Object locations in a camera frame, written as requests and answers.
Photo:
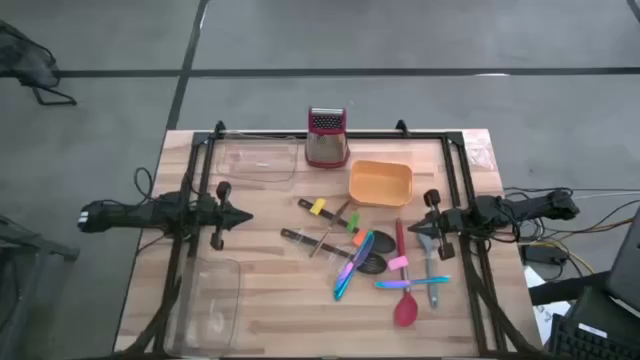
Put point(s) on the green clip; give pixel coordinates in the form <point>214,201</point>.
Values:
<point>353,222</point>

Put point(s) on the black keyboard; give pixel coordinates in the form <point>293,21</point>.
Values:
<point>580,345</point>

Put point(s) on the black slotted serving spoon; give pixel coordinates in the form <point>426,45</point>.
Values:
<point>372,264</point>

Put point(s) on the orange clip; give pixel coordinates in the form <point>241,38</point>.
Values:
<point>359,238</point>

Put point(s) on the black flat bar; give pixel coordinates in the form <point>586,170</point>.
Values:
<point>565,290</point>

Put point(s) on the white paper sheet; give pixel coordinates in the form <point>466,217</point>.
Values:
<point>547,315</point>

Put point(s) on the black mesh chair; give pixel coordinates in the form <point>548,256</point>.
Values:
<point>25,62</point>

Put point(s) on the clear plastic straight-rim container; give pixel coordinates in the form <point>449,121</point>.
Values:
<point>210,305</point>

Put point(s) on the black solid serving spoon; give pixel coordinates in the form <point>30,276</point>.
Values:
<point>382,244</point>

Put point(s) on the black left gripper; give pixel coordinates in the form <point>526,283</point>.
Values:
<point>212,216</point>

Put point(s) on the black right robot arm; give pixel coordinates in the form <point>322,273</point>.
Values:
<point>525,207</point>

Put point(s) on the dark laptop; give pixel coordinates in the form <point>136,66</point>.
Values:
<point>627,270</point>

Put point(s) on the yellow plastic bin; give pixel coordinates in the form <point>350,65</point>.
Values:
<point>380,182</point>

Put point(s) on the yellow clip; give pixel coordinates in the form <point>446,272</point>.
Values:
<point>317,206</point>

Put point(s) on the red steel box grater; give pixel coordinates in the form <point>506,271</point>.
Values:
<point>327,147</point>

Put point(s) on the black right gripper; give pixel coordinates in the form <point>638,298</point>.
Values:
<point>452,221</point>

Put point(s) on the grey side stand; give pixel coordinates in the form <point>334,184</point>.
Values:
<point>30,245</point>

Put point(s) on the grey silicone spoon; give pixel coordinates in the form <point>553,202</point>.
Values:
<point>425,245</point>

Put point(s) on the clear plastic wavy-rim container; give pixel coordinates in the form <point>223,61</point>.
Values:
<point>255,160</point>

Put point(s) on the black power brick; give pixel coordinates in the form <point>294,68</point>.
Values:
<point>545,254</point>

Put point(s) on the red silicone spoon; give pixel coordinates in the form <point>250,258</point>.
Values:
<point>405,312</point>

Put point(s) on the pink clip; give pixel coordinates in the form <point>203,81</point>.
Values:
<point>398,263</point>

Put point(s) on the clear plastic bag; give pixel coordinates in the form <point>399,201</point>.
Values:
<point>480,152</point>

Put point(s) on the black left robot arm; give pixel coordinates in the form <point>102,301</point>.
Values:
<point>130,215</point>

